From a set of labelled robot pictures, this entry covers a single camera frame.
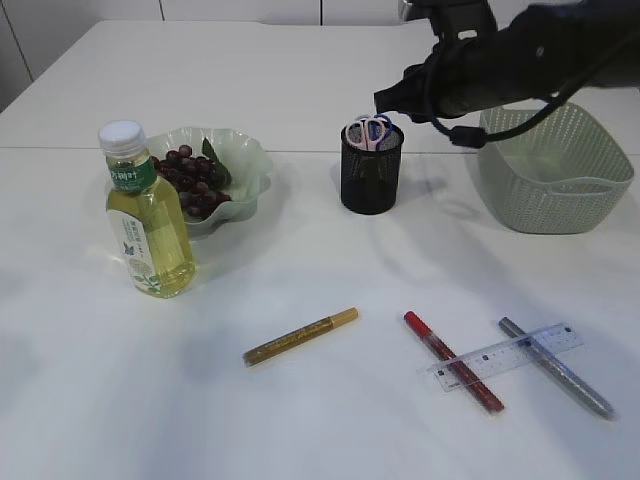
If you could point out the black mesh pen holder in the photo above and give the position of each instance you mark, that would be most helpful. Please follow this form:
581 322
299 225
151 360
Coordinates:
369 179

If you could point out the silver glitter marker pen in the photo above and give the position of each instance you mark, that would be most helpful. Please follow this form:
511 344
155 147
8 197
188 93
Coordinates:
562 375

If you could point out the jasmine tea bottle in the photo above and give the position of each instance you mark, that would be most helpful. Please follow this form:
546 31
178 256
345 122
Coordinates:
145 214

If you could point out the gold glitter marker pen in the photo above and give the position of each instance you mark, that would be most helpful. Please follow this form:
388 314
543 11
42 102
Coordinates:
298 337

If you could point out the red marker pen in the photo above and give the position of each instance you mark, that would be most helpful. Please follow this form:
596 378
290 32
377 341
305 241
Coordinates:
481 393

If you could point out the blue scissors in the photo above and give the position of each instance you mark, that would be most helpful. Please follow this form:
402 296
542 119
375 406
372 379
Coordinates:
381 130

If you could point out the light green wavy plate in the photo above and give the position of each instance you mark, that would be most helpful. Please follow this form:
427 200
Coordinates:
244 157

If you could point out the clear plastic ruler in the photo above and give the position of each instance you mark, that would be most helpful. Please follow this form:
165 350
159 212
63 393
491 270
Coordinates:
501 357

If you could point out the green woven plastic basket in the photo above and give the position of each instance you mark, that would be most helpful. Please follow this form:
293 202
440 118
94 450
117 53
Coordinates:
564 176

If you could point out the dark red grape bunch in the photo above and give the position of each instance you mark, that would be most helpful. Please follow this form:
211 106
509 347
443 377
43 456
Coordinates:
200 180

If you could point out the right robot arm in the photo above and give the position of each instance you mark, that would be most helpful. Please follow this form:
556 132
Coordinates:
589 30

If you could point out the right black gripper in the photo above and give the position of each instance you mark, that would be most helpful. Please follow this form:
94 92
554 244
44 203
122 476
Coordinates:
474 65

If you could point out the small pink scissors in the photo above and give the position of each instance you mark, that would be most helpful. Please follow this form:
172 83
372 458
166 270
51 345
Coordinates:
358 134

